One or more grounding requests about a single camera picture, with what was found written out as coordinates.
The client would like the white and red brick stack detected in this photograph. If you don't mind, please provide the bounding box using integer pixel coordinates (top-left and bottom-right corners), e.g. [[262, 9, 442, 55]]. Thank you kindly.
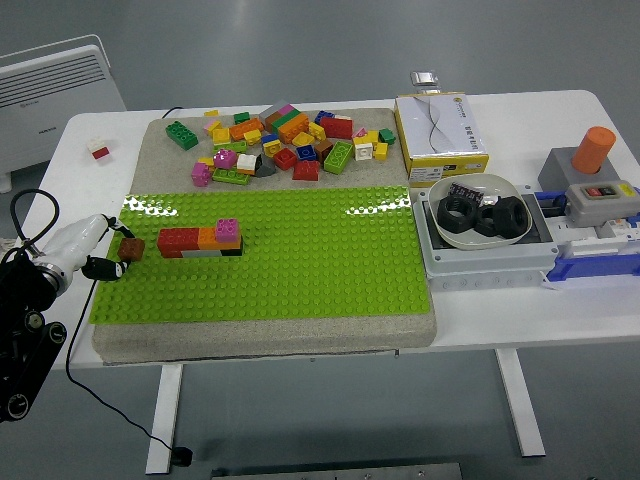
[[85, 135, 112, 161]]

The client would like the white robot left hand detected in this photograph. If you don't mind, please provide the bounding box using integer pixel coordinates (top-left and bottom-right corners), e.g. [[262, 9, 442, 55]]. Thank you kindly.
[[39, 213, 139, 284]]

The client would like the large grey brick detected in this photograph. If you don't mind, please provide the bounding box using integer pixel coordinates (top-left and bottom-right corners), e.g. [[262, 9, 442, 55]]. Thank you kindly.
[[258, 99, 291, 121]]

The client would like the dark green long brick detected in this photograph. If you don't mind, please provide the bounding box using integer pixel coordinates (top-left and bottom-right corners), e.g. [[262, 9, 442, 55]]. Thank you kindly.
[[165, 120, 200, 152]]

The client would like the large red brick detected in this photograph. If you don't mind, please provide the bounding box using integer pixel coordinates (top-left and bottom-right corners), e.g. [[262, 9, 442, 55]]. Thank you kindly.
[[319, 116, 355, 141]]

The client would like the green baseplate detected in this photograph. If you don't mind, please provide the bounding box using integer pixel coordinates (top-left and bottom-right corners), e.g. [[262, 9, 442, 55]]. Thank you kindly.
[[88, 184, 432, 325]]

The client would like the grey-brown mat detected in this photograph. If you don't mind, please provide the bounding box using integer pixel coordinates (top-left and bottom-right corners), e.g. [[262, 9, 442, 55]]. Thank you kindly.
[[92, 107, 439, 365]]

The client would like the black floor cable with plug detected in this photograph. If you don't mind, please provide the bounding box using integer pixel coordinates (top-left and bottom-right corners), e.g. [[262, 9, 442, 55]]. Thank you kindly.
[[64, 279, 194, 468]]

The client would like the lime long brick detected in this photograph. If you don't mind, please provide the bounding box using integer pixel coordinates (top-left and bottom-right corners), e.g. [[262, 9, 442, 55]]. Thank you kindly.
[[323, 140, 355, 175], [211, 167, 251, 187]]

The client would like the orange assembly brick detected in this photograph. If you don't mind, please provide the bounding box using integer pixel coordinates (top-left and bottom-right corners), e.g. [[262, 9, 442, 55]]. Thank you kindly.
[[197, 227, 241, 251]]

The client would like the yellow and white cardboard box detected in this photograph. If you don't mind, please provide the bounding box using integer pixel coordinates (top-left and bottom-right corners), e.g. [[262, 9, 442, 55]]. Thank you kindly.
[[393, 91, 490, 189]]

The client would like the orange cylinder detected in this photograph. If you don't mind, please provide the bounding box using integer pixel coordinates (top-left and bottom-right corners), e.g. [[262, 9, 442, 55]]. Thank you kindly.
[[571, 125, 617, 175]]

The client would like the red sloped brick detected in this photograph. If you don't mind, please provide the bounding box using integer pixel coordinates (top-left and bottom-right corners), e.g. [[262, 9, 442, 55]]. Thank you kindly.
[[291, 159, 322, 182]]

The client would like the blue and white rail device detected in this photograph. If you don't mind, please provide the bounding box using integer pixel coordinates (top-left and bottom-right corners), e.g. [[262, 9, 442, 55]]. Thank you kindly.
[[533, 187, 640, 291]]

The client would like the white bowl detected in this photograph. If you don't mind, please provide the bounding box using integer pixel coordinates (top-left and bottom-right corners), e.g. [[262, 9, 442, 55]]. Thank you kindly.
[[428, 173, 534, 250]]

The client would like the pink assembly brick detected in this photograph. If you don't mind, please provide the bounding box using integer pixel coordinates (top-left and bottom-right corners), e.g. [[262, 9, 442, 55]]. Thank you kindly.
[[215, 218, 242, 244]]

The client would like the large black nut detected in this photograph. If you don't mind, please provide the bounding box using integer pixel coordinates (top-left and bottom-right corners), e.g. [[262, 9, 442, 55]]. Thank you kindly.
[[492, 195, 532, 238], [437, 195, 479, 232]]

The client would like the large orange brick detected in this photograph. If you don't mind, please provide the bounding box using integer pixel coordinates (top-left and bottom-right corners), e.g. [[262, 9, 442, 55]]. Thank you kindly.
[[277, 112, 311, 145]]

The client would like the white panel heater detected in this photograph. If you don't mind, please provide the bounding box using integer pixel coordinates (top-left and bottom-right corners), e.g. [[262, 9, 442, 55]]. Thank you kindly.
[[0, 33, 127, 194]]

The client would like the long red assembly brick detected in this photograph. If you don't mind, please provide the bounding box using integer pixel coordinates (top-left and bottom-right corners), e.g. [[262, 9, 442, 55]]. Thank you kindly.
[[156, 227, 201, 259]]

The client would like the red square brick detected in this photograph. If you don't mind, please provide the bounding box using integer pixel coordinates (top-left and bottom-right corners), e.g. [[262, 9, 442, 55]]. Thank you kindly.
[[272, 147, 299, 172]]

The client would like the grey block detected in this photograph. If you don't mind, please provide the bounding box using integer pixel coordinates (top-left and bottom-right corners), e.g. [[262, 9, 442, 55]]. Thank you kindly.
[[537, 146, 621, 194]]

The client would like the purple circuit board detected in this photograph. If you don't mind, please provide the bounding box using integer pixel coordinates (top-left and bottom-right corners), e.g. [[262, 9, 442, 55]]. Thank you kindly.
[[448, 181, 487, 205]]

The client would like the grey junction box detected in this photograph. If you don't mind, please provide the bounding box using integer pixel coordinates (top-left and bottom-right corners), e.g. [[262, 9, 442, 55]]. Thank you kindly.
[[410, 184, 560, 292]]

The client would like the small black nut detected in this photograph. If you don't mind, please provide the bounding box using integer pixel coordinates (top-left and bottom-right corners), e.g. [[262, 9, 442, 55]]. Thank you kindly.
[[473, 205, 501, 237]]

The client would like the white table leg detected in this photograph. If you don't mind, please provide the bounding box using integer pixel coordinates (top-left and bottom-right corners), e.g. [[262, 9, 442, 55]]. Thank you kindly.
[[494, 348, 546, 459], [144, 363, 184, 475]]

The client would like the long orange brick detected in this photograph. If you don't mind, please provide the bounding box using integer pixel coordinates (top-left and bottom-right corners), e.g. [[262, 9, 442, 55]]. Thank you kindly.
[[228, 117, 265, 142]]

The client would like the brown toy brick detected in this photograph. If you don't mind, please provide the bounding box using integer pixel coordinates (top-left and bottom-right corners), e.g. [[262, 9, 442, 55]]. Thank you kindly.
[[117, 237, 146, 263]]

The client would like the grey push-button switch box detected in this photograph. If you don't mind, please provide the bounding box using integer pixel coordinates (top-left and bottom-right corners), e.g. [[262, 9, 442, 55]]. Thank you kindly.
[[564, 182, 640, 227]]

